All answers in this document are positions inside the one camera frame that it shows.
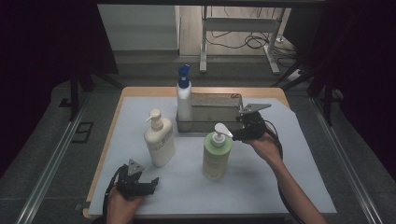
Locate white power strip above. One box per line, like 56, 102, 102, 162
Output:
286, 69, 304, 82

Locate black metal stand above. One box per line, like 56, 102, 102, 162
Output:
270, 62, 335, 127
69, 71, 124, 122

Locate cream pump bottle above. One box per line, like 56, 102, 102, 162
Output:
143, 108, 177, 168

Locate black floor cables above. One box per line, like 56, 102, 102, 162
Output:
206, 6, 298, 68

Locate green pump bottle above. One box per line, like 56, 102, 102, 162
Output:
202, 122, 233, 181

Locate white metal desk frame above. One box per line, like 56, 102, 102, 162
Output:
199, 5, 286, 76

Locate person's left hand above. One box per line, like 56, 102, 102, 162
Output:
106, 186, 145, 224

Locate pale blue table mat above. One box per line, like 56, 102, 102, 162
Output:
88, 96, 338, 217

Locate white cabinet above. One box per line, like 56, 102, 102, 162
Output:
97, 4, 181, 51

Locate person's right hand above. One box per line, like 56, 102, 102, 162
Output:
247, 132, 283, 167

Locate aluminium rail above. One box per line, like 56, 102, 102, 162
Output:
309, 96, 384, 224
13, 92, 92, 224

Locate dark curtain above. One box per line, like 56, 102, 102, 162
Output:
283, 0, 396, 181
0, 0, 120, 178

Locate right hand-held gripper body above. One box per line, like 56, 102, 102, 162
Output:
236, 104, 272, 143

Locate white bottle with blue pump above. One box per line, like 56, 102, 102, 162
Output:
176, 63, 193, 122

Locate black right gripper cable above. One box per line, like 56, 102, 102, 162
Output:
264, 119, 307, 224

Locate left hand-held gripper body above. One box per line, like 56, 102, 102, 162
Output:
115, 158, 148, 201

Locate grey mesh basket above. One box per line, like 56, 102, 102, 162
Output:
176, 91, 247, 133

